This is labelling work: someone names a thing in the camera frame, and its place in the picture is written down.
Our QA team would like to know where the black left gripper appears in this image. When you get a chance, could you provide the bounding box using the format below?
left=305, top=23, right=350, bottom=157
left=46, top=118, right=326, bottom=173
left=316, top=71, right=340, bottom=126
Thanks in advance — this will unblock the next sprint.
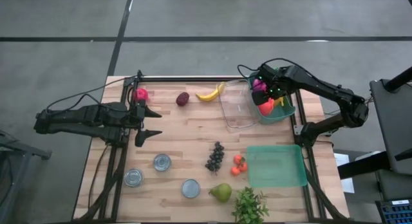
left=127, top=100, right=164, bottom=147

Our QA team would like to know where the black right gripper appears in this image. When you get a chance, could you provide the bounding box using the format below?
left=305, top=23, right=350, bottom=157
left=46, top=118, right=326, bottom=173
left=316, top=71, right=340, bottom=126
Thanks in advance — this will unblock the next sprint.
left=250, top=63, right=295, bottom=106

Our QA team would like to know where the pink plastic squeeze bottle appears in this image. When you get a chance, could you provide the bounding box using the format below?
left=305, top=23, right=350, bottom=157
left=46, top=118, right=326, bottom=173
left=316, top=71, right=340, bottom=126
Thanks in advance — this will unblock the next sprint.
left=252, top=78, right=268, bottom=93

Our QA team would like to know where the orange plastic squeeze bottle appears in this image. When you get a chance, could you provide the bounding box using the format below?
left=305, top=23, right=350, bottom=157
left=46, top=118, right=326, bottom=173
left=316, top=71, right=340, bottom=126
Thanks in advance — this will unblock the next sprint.
left=257, top=97, right=276, bottom=117

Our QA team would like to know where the dark purple grape bunch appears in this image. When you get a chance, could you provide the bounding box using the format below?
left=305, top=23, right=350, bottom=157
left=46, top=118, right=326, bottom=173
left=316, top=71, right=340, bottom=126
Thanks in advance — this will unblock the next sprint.
left=205, top=141, right=225, bottom=175

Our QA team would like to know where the red tomato cluster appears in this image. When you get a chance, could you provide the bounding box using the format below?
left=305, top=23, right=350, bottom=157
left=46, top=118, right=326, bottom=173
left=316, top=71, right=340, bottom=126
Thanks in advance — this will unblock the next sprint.
left=230, top=154, right=248, bottom=177

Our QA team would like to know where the green pear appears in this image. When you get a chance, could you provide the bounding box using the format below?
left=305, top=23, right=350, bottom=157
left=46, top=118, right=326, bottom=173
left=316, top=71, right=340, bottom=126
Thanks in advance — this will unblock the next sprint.
left=209, top=183, right=232, bottom=204

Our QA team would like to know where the red apple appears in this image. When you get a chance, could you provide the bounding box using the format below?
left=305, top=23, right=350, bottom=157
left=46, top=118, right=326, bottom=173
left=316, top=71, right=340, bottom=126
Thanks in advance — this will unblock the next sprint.
left=133, top=88, right=149, bottom=103

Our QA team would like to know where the clear plastic bin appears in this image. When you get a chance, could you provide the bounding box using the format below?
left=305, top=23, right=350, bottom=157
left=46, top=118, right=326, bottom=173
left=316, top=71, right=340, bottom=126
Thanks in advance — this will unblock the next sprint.
left=218, top=78, right=260, bottom=134

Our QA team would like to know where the teal plastic bin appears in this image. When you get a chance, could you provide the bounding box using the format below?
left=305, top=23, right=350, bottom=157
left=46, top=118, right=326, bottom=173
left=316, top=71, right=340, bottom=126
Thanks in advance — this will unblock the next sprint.
left=247, top=69, right=296, bottom=125
left=246, top=144, right=308, bottom=189

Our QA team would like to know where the silver tin can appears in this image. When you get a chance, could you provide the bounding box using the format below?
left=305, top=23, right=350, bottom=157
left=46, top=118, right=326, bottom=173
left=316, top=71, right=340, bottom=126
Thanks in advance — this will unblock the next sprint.
left=124, top=168, right=145, bottom=189
left=153, top=153, right=172, bottom=173

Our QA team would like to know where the dark red fruit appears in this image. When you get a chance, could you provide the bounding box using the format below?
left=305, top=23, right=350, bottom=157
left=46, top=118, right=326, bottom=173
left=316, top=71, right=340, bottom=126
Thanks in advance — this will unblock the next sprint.
left=176, top=91, right=191, bottom=107

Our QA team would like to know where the yellow banana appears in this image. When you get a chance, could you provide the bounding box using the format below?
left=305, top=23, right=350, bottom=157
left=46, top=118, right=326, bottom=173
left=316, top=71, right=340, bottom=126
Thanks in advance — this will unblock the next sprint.
left=195, top=82, right=226, bottom=102

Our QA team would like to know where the red label tuna can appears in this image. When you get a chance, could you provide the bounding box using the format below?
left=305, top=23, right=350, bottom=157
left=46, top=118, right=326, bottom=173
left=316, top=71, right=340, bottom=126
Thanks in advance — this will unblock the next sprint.
left=180, top=178, right=201, bottom=199

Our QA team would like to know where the white paper sheet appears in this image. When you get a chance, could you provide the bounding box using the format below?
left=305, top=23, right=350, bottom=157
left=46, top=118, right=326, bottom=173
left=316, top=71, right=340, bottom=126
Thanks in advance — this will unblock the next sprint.
left=333, top=152, right=355, bottom=194

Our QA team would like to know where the green artificial plant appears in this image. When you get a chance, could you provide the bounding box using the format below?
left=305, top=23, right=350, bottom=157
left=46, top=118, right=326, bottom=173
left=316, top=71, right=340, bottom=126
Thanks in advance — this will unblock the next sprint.
left=230, top=186, right=270, bottom=224

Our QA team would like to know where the grey metal stand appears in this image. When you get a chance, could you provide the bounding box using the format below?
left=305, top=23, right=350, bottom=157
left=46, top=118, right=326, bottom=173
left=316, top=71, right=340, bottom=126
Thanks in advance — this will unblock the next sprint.
left=0, top=129, right=52, bottom=224

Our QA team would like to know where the dark grey equipment cart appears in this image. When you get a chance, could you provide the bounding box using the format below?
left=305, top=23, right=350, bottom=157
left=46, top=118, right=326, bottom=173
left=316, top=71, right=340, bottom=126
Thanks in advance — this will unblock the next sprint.
left=336, top=66, right=412, bottom=202

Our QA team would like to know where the blue compartment box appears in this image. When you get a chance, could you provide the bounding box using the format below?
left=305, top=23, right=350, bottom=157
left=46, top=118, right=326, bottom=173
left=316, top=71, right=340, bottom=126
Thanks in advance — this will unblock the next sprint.
left=375, top=199, right=412, bottom=224

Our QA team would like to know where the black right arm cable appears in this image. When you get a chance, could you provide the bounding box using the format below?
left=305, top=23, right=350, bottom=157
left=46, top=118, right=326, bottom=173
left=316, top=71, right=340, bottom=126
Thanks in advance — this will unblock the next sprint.
left=237, top=57, right=312, bottom=80

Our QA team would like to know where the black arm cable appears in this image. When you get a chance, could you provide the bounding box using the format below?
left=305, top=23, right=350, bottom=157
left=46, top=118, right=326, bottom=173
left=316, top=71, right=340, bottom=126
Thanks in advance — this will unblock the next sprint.
left=237, top=57, right=312, bottom=80
left=44, top=75, right=140, bottom=113

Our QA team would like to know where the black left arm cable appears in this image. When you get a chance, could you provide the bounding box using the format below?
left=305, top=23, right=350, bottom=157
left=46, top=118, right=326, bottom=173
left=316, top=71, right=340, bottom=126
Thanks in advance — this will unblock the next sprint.
left=44, top=75, right=140, bottom=113

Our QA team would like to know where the black aluminium table frame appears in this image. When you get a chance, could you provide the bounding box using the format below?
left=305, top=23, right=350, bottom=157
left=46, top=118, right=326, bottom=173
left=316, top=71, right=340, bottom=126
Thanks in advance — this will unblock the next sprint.
left=96, top=69, right=350, bottom=223

